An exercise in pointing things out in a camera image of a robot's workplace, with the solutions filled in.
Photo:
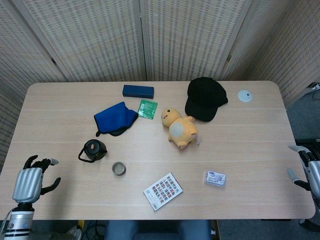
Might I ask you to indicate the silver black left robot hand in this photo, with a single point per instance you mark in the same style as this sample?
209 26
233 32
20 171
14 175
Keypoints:
26 183

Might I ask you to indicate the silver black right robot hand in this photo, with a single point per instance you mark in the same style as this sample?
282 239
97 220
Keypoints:
314 172

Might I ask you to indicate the black round lidded container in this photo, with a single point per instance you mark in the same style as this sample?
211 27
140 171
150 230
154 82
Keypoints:
95 151

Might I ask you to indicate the black table foot bar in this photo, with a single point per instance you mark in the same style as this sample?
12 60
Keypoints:
306 141

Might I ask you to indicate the white power strip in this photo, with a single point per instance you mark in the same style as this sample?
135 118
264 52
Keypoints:
313 86

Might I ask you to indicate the small metal tin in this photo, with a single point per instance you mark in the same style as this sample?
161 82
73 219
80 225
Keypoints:
119 168

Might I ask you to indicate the purple tissue pack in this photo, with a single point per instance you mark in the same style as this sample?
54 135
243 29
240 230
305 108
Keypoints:
214 178

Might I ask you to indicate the white round table grommet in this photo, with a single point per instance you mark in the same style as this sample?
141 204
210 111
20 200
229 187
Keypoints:
244 96

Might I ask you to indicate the blue cloth with black trim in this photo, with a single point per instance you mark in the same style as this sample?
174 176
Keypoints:
112 117

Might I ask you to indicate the brass screen hinge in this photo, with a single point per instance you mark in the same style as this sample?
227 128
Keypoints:
53 60
229 58

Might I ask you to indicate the woven wooden screen panel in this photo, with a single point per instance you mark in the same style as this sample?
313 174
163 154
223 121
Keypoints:
280 45
95 40
190 37
20 57

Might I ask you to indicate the black baseball cap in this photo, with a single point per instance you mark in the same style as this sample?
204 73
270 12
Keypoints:
203 97

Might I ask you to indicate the blue chair seat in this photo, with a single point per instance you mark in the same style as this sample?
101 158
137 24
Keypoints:
155 230

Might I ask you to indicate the white card with stamp pictures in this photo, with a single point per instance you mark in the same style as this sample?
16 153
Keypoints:
163 191

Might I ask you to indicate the yellow plush duck toy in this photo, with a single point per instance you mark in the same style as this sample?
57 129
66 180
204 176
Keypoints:
178 128

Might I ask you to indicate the green foil sachet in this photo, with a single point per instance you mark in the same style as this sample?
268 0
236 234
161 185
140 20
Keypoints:
148 109

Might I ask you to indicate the long dark blue box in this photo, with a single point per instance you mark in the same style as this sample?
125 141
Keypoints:
138 91

